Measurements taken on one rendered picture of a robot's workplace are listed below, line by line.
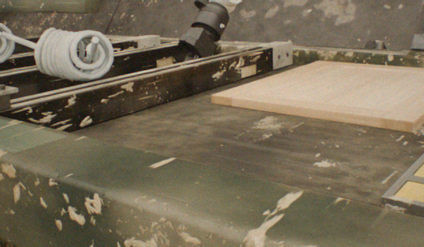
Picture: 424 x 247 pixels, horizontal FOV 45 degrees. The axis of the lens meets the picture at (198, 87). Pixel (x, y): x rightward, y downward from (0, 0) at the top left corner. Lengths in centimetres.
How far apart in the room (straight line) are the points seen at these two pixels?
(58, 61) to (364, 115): 57
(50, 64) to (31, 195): 21
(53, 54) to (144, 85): 46
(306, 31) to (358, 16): 28
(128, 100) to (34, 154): 55
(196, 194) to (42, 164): 17
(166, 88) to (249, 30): 194
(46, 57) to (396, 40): 220
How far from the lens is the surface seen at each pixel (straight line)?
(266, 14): 308
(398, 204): 58
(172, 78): 117
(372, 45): 173
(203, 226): 37
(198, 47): 134
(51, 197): 50
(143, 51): 155
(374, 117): 98
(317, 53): 163
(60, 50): 66
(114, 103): 105
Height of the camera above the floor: 218
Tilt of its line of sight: 46 degrees down
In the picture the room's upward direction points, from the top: 46 degrees counter-clockwise
